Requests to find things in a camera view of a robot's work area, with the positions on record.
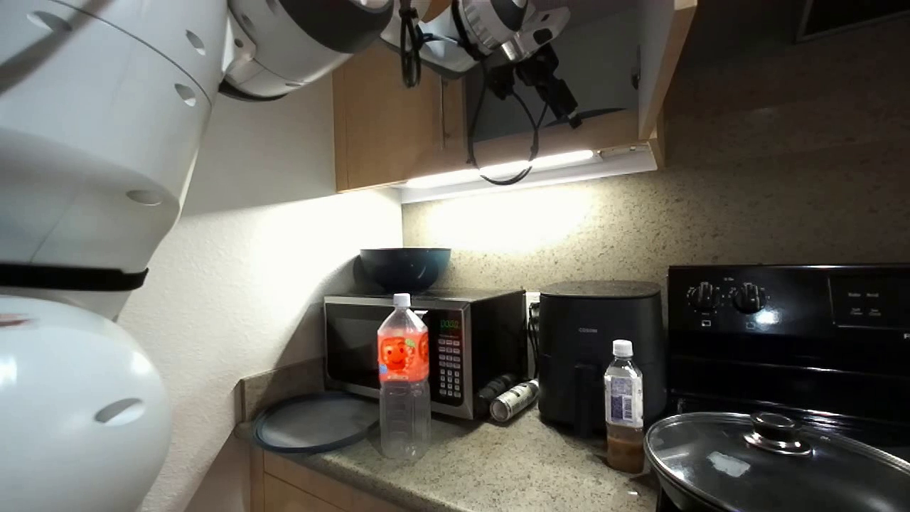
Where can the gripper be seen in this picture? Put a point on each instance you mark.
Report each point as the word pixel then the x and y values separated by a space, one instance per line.
pixel 542 75

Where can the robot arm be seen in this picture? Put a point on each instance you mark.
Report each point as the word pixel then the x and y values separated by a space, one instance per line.
pixel 92 142

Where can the open cupboard door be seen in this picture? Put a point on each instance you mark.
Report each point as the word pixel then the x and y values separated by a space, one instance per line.
pixel 657 64

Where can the closed cupboard door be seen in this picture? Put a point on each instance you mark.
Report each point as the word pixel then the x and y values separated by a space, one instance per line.
pixel 387 121

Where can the silver black microwave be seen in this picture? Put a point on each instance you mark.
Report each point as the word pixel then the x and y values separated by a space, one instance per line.
pixel 490 334

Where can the microwave door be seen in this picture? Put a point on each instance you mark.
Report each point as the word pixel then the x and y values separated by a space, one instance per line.
pixel 352 345

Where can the glass pan lid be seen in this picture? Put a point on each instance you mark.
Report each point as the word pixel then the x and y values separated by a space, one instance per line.
pixel 775 469

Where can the under-cabinet light strip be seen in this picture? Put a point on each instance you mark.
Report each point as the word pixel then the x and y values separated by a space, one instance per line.
pixel 561 167

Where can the dark blue bowl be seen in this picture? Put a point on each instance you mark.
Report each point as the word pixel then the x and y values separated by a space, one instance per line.
pixel 404 267

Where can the black air fryer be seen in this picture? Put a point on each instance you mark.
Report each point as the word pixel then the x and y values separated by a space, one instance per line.
pixel 597 334

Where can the stove knob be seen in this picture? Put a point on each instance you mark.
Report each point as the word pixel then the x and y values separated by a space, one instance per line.
pixel 704 296
pixel 748 297

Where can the black can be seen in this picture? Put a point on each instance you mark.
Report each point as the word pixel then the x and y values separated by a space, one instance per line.
pixel 495 387

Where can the clear bottle with orange label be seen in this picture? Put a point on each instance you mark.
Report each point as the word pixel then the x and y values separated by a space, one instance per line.
pixel 404 363

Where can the silver can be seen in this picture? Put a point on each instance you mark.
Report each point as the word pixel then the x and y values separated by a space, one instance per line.
pixel 513 400

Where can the small bottle with brown liquid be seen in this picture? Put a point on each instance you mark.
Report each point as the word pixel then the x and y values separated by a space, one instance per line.
pixel 624 405

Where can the black stove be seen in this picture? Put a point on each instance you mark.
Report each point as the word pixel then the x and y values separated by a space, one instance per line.
pixel 789 355

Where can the dark round plate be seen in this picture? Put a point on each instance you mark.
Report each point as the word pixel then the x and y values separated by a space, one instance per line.
pixel 313 423

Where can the wooden drawer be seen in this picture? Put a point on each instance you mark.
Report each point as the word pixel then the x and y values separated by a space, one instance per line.
pixel 298 491

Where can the wooden wall cupboard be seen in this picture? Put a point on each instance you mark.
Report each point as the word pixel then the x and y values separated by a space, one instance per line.
pixel 387 121

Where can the white wall socket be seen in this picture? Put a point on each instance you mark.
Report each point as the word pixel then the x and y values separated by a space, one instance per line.
pixel 532 299

